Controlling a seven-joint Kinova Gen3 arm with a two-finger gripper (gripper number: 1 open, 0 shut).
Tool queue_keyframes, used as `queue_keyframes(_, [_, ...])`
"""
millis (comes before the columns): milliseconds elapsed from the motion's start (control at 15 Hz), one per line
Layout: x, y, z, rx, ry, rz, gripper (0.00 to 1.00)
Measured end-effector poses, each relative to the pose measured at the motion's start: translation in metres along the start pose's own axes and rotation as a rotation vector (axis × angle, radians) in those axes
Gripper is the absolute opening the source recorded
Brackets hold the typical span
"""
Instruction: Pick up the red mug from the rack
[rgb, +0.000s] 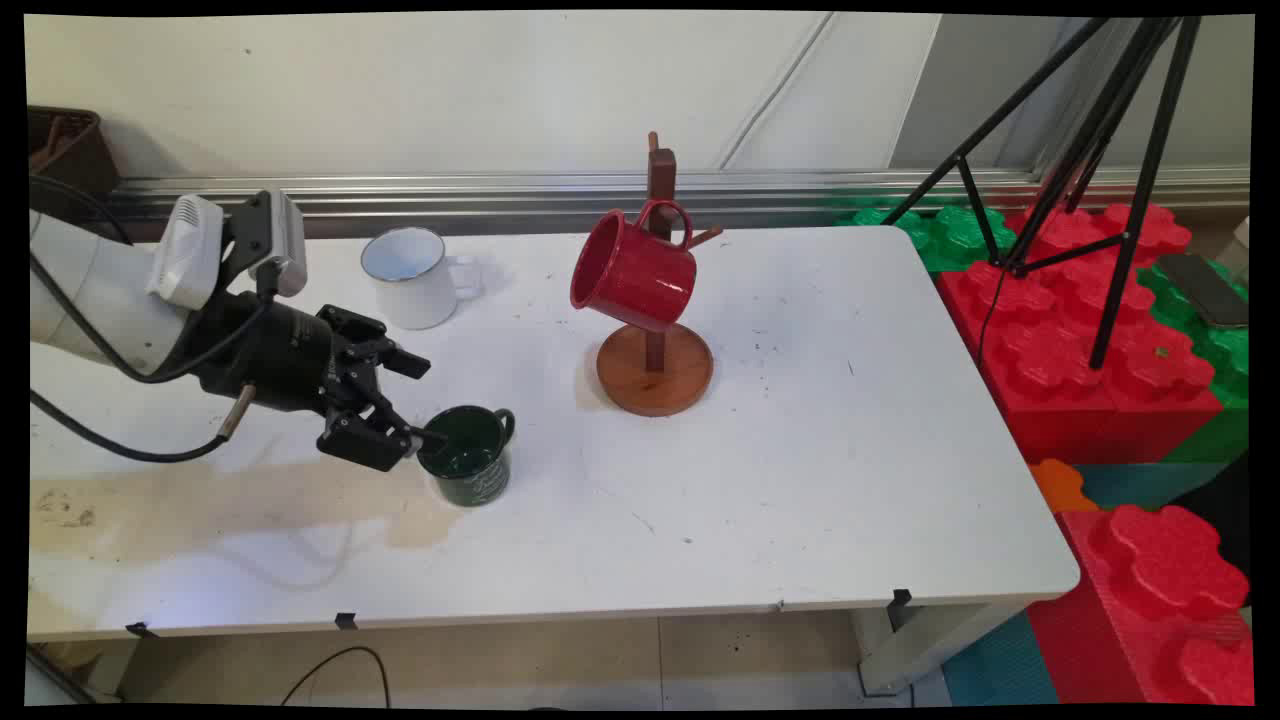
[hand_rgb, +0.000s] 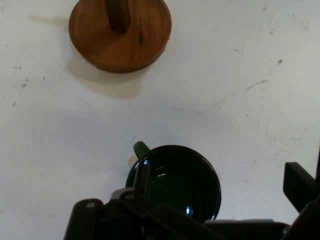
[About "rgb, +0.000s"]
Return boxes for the black tripod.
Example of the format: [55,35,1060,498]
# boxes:
[880,15,1204,372]

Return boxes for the green foam block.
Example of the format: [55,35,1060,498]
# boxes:
[1138,258,1252,464]
[834,204,1017,274]

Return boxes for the black smartphone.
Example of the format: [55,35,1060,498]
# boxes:
[1154,252,1251,330]

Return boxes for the orange foam piece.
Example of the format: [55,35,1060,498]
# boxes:
[1027,458,1100,514]

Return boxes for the black cable with metal plug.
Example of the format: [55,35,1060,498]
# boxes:
[28,384,257,464]

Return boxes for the aluminium wall rail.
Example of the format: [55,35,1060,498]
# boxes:
[108,164,1251,241]

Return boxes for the dark green enamel mug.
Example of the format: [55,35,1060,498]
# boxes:
[415,405,517,508]

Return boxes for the ribbed red foam block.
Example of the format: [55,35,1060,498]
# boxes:
[1027,502,1255,707]

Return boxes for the white enamel mug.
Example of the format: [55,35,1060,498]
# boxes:
[360,226,484,332]

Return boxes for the wooden mug tree stand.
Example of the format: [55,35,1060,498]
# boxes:
[595,131,725,419]

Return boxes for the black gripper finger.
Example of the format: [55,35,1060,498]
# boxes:
[317,304,433,382]
[317,375,447,473]

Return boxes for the red enamel mug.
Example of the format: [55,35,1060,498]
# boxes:
[569,199,699,335]

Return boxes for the thin black floor cable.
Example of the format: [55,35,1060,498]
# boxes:
[279,645,392,709]

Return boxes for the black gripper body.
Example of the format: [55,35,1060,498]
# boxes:
[184,289,348,415]

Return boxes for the brown woven basket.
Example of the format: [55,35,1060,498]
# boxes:
[28,105,122,197]

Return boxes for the white vented wrist module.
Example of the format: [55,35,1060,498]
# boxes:
[147,194,226,312]

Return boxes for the white table leg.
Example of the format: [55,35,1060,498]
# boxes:
[851,598,1033,698]

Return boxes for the teal foam block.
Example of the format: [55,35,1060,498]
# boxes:
[940,610,1060,707]
[1074,461,1233,512]

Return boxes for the thin black tripod cable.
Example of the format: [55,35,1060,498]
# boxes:
[976,260,1012,369]

